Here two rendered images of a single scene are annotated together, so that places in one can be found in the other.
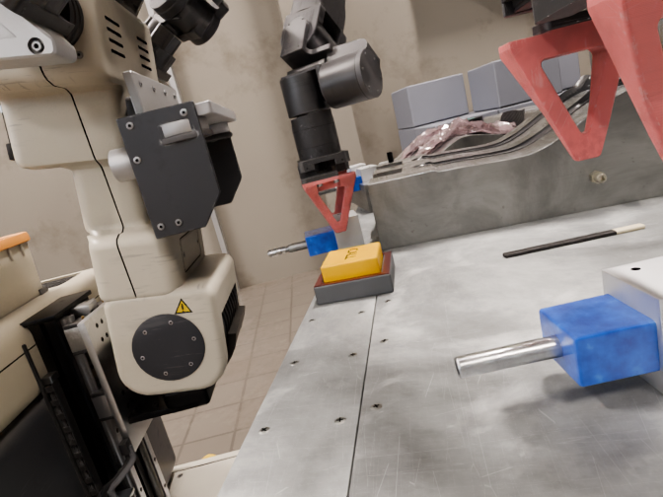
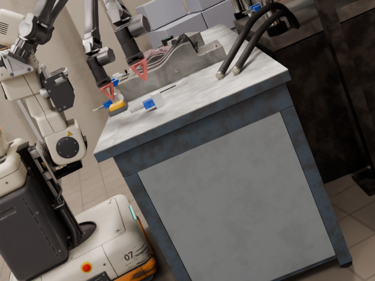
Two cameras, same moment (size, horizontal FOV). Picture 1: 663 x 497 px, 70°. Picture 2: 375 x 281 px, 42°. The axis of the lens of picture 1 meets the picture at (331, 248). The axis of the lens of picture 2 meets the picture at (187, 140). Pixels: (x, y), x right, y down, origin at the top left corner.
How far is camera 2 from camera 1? 163 cm
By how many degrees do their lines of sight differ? 7
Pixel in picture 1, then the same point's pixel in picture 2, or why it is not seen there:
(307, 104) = (95, 66)
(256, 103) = not seen: hidden behind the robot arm
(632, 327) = (149, 100)
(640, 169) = (187, 66)
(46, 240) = not seen: outside the picture
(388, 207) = (124, 90)
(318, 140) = (100, 75)
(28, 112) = (11, 83)
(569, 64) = not seen: outside the picture
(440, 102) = (167, 10)
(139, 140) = (49, 85)
